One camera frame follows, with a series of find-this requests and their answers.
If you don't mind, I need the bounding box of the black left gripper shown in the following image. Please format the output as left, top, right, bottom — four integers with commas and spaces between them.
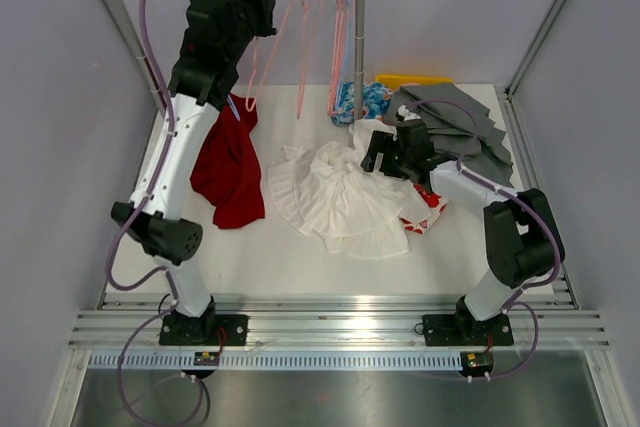
223, 0, 275, 63

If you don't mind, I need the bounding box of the pink hanger of grey skirt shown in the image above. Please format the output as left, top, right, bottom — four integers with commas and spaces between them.
296, 0, 323, 120

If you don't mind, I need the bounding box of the grey skirt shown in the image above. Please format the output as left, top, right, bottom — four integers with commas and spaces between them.
383, 83, 513, 187

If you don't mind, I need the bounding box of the red poppy print skirt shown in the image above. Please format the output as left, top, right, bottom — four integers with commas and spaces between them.
399, 184, 449, 235

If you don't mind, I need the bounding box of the blue floral skirt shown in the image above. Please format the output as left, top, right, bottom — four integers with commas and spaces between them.
329, 82, 393, 126

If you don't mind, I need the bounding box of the pink hanger of white skirt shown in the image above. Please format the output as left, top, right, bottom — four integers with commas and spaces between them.
245, 0, 294, 113

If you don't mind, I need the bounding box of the pink wire hanger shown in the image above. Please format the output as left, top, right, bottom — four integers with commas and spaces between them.
327, 0, 347, 116

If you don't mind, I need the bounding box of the white pleated skirt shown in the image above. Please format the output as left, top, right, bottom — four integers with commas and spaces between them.
267, 119, 414, 260

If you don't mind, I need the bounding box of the blue wire hanger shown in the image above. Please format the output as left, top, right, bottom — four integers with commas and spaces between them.
339, 0, 354, 87

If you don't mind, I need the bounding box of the dark red skirt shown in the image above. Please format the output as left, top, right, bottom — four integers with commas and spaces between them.
190, 94, 265, 230

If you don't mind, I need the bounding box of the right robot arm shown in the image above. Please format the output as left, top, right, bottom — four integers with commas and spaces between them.
361, 119, 565, 347

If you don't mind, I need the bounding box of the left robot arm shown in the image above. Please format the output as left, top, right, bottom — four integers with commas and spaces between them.
111, 0, 276, 346

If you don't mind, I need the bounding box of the yellow plastic bin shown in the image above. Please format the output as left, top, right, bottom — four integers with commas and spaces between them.
375, 74, 454, 89

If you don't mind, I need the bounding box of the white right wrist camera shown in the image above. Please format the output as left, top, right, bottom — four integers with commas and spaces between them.
395, 105, 422, 124

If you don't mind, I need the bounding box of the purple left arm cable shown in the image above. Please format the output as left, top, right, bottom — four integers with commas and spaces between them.
103, 0, 213, 292

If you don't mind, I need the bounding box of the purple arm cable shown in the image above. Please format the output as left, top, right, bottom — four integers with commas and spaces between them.
103, 0, 213, 292
399, 98, 561, 313

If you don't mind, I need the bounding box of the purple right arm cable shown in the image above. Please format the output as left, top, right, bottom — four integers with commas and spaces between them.
399, 98, 561, 313

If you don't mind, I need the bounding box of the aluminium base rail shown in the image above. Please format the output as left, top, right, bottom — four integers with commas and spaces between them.
68, 293, 610, 371

